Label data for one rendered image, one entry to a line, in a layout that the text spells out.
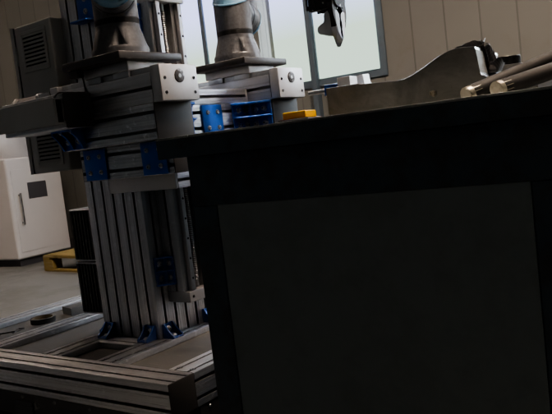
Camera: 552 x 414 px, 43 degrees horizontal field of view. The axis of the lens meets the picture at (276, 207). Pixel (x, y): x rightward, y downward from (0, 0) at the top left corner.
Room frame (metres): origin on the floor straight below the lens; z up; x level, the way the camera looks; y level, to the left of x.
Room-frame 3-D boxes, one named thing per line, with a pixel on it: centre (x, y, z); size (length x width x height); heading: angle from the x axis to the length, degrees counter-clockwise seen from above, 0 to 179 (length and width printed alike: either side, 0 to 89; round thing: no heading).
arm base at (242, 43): (2.31, 0.07, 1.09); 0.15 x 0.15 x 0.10
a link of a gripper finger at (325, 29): (1.85, -0.19, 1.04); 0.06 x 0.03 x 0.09; 61
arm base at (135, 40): (1.91, 0.36, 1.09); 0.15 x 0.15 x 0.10
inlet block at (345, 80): (1.88, -0.18, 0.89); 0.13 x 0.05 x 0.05; 61
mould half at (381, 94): (1.79, -0.44, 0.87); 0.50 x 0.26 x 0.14; 61
